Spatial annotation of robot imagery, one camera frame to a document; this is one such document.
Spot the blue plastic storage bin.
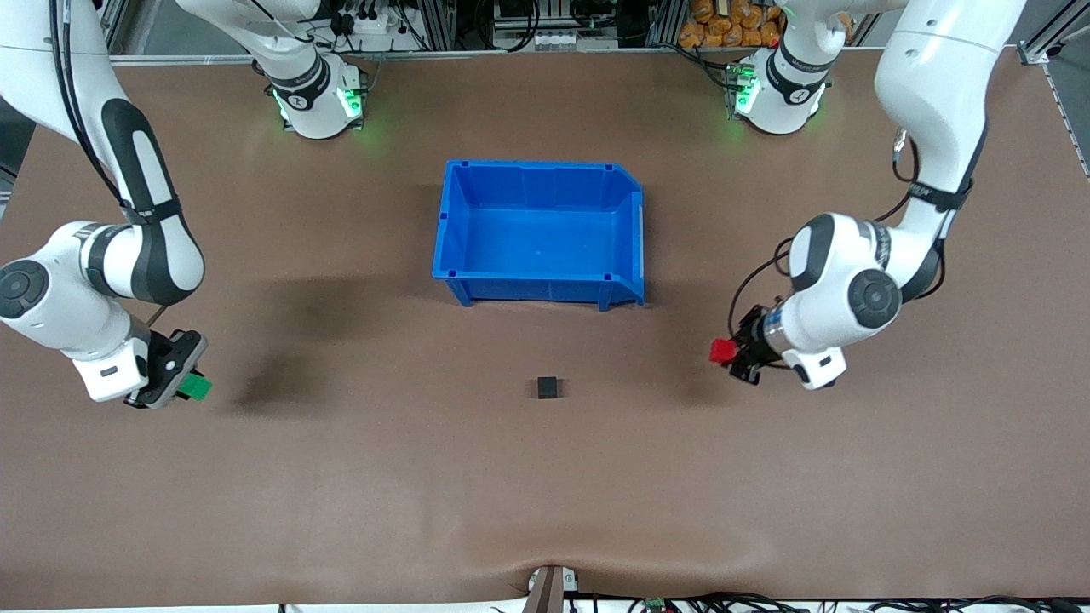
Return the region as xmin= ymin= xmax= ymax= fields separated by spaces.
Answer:
xmin=432 ymin=159 xmax=646 ymax=312

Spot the brown table mat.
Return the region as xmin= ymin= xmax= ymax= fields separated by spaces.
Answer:
xmin=0 ymin=47 xmax=1090 ymax=610

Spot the orange snack packets pile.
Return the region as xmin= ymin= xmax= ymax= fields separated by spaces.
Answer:
xmin=679 ymin=0 xmax=784 ymax=49

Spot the black electronics box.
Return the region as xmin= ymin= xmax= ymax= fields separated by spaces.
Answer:
xmin=492 ymin=0 xmax=618 ymax=50

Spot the white power strip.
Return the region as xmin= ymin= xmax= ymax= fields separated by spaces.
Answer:
xmin=328 ymin=9 xmax=401 ymax=39

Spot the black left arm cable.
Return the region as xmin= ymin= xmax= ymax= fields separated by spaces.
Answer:
xmin=728 ymin=128 xmax=950 ymax=341

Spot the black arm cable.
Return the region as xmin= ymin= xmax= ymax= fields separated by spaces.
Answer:
xmin=47 ymin=0 xmax=167 ymax=329
xmin=728 ymin=128 xmax=950 ymax=341

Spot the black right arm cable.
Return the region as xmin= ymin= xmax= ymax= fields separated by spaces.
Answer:
xmin=47 ymin=0 xmax=167 ymax=329

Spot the silver table edge rail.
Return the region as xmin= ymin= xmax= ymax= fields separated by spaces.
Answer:
xmin=111 ymin=45 xmax=895 ymax=66

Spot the aluminium frame post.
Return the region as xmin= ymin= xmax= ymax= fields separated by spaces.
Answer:
xmin=422 ymin=0 xmax=456 ymax=52
xmin=645 ymin=0 xmax=682 ymax=49
xmin=1018 ymin=0 xmax=1090 ymax=66

